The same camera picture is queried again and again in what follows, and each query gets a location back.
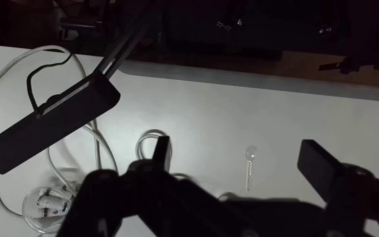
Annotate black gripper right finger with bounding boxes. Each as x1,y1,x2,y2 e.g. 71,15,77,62
296,139,379,237

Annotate white power cable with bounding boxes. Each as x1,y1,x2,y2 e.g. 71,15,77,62
0,44,169,237

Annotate white coiled cable with plug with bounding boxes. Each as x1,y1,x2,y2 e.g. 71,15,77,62
21,183,78,235

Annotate thin black cable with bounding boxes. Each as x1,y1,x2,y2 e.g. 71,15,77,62
25,52,75,112

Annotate brown cardboard board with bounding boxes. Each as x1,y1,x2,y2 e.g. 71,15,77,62
280,49,379,90

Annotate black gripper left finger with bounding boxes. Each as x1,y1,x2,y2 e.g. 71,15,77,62
56,135,243,237

